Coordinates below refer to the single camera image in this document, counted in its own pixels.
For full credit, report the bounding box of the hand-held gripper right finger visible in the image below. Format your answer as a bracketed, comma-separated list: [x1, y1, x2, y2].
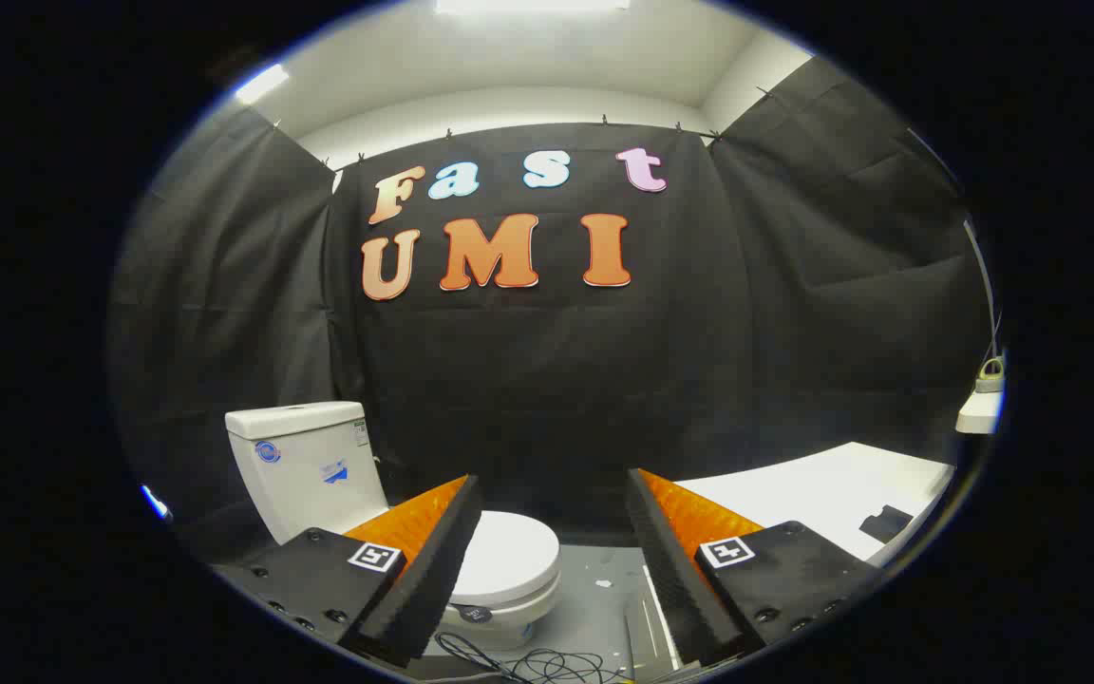
[625, 467, 880, 668]

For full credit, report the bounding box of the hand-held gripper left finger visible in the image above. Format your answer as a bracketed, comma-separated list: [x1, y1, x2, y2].
[210, 473, 484, 669]

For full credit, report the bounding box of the white toilet lid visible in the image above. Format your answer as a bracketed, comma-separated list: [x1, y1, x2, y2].
[450, 511, 562, 601]

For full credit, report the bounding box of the white toilet seat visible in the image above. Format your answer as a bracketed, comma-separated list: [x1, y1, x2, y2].
[443, 575, 563, 628]

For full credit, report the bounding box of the white toilet body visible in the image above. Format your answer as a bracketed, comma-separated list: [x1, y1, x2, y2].
[224, 401, 562, 655]

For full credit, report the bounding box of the white panelled cabinet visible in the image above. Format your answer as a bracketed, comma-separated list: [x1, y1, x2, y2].
[675, 442, 956, 566]

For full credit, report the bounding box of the black flat object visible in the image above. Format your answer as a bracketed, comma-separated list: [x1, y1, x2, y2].
[858, 506, 914, 544]

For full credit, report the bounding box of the black backdrop cloth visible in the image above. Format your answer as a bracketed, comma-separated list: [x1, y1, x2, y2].
[108, 55, 994, 552]

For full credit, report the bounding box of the small ceiling light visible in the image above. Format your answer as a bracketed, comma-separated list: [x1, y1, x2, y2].
[234, 64, 290, 104]

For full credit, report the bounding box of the long ceiling light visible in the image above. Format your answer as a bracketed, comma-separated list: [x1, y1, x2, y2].
[435, 0, 632, 14]

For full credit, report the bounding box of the black cable tangle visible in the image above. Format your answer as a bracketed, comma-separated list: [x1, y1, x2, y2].
[433, 632, 629, 684]

